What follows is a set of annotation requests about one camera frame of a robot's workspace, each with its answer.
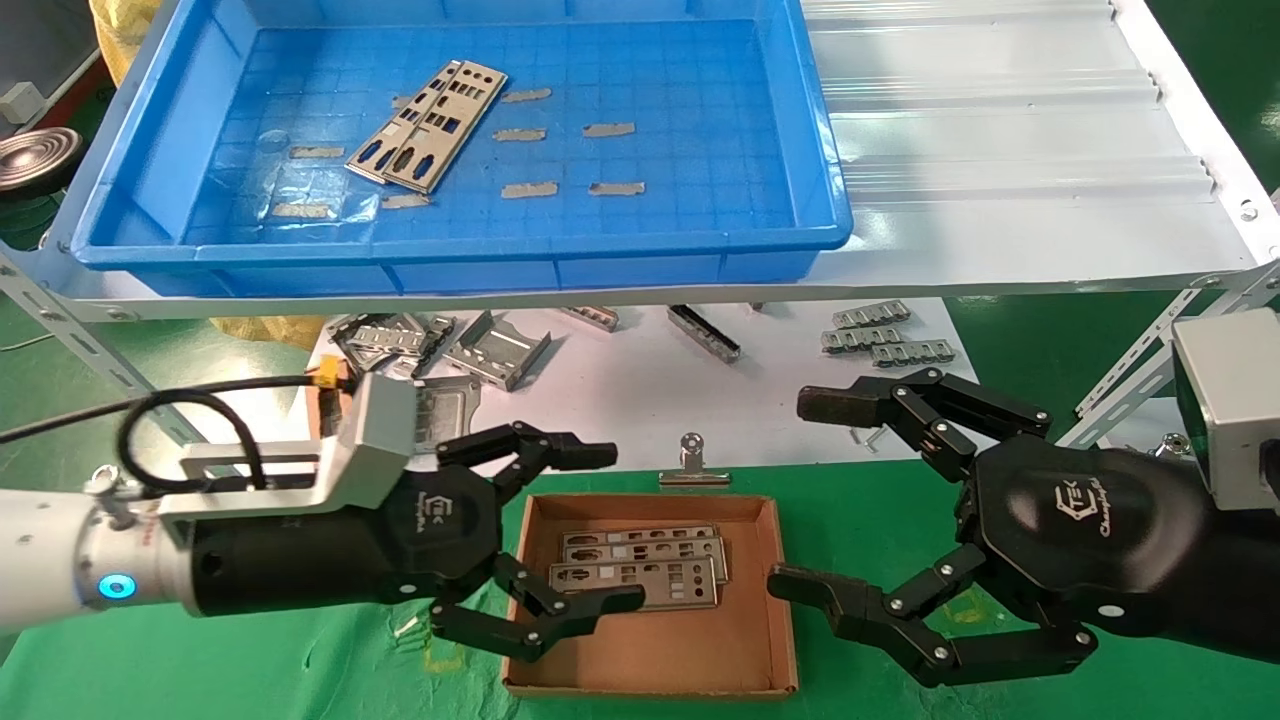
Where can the blue plastic tray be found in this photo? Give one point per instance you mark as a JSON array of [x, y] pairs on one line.
[[700, 120]]

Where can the brown rectangular frame part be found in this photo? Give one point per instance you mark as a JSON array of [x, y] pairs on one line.
[[330, 412]]

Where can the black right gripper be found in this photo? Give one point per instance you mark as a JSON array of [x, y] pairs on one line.
[[1080, 530]]

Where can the small metal screw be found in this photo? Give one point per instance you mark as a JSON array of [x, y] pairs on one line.
[[868, 438]]

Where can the perforated steel shelf brace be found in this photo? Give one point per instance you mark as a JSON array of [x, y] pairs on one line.
[[1115, 385], [100, 358]]

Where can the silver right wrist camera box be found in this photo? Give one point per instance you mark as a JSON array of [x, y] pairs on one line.
[[1230, 400]]

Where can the notched metal strip part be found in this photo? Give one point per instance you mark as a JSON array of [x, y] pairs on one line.
[[912, 353], [872, 315], [860, 340]]

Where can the white paper sheet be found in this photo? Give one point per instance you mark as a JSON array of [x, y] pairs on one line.
[[620, 400]]

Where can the black round speaker cone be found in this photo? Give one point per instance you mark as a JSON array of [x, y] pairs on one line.
[[35, 160]]

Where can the dark metal bar part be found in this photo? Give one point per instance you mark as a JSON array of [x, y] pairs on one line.
[[705, 335]]

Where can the small grey box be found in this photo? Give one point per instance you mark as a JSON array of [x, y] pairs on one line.
[[18, 103]]

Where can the flat metal frame part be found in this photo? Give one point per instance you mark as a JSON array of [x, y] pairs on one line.
[[375, 335]]

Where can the narrow metal frame part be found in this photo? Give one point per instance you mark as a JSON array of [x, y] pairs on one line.
[[440, 335]]

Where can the folded metal tray bracket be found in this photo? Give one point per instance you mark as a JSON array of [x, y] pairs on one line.
[[495, 355]]

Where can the small metal strip part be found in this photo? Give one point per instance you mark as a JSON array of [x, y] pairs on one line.
[[595, 318]]

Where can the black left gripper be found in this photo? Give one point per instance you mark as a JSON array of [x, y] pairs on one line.
[[350, 560]]

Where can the square metal bracket part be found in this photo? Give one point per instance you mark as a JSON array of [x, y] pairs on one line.
[[445, 405]]

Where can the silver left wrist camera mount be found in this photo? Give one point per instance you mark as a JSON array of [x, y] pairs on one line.
[[375, 440]]

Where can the shallow cardboard box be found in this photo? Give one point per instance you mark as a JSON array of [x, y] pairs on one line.
[[680, 650]]

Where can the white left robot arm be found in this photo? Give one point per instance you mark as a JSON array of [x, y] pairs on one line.
[[50, 560]]

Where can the green table cloth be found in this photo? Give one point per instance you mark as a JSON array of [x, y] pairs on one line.
[[300, 660]]

